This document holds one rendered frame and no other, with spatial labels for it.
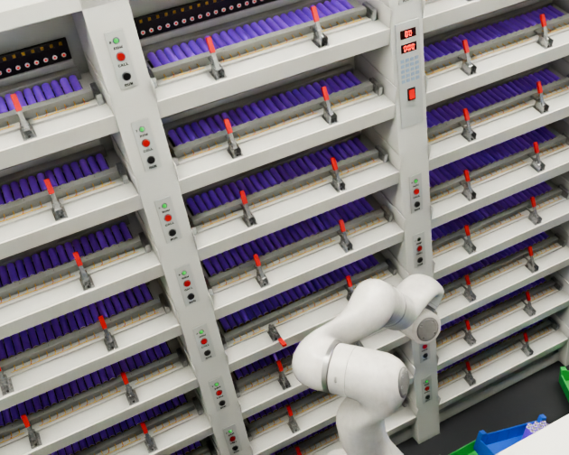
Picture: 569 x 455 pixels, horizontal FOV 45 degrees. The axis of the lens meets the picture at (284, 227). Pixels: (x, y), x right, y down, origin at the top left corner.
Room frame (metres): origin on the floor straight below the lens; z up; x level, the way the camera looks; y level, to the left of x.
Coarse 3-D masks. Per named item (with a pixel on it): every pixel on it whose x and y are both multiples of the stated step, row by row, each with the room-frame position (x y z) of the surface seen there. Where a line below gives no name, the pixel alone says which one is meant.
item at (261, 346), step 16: (384, 256) 1.75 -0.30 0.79; (384, 272) 1.69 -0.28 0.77; (400, 272) 1.66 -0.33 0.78; (336, 304) 1.59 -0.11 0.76; (304, 320) 1.54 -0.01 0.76; (320, 320) 1.54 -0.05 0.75; (240, 336) 1.52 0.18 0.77; (256, 336) 1.51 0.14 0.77; (288, 336) 1.50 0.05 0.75; (304, 336) 1.52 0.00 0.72; (240, 352) 1.46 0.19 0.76; (256, 352) 1.46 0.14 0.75; (272, 352) 1.48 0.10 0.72
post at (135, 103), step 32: (96, 0) 1.41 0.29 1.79; (96, 32) 1.40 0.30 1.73; (128, 32) 1.42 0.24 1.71; (96, 64) 1.44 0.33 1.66; (128, 96) 1.41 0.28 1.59; (128, 128) 1.40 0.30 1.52; (160, 128) 1.43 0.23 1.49; (128, 160) 1.40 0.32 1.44; (160, 160) 1.42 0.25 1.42; (160, 192) 1.41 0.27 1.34; (160, 224) 1.40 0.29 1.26; (160, 256) 1.40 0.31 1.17; (192, 256) 1.42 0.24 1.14; (192, 320) 1.41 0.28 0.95; (192, 352) 1.40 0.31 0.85; (224, 352) 1.43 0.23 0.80; (224, 384) 1.42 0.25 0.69; (224, 416) 1.41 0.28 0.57; (224, 448) 1.40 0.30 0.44
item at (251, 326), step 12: (384, 264) 1.70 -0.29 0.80; (360, 276) 1.66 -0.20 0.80; (336, 288) 1.62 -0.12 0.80; (300, 300) 1.60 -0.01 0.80; (312, 300) 1.60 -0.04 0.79; (276, 312) 1.56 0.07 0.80; (288, 312) 1.57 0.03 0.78; (252, 324) 1.53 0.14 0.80; (264, 324) 1.54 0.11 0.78; (228, 336) 1.50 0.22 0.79
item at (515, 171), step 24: (504, 144) 1.93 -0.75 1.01; (528, 144) 1.92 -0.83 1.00; (552, 144) 1.91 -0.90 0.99; (456, 168) 1.84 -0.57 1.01; (480, 168) 1.83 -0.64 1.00; (504, 168) 1.85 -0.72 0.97; (528, 168) 1.84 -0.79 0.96; (552, 168) 1.83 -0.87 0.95; (432, 192) 1.75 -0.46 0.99; (456, 192) 1.76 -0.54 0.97; (480, 192) 1.75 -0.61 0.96; (504, 192) 1.76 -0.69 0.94; (432, 216) 1.66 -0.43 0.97; (456, 216) 1.71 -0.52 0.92
